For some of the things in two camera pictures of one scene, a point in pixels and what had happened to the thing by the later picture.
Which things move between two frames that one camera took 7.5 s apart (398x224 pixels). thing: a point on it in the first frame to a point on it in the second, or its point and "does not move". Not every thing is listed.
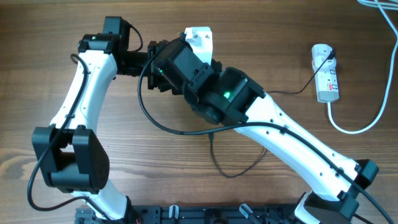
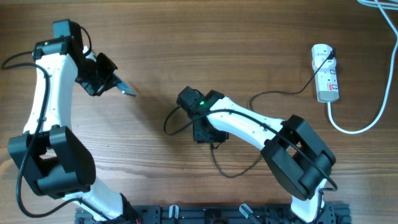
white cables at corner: [382, 4] does not move
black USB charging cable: [332, 55] does not move
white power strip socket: [326, 77] does not move
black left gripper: [153, 72] to [109, 81]
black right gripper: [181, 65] to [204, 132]
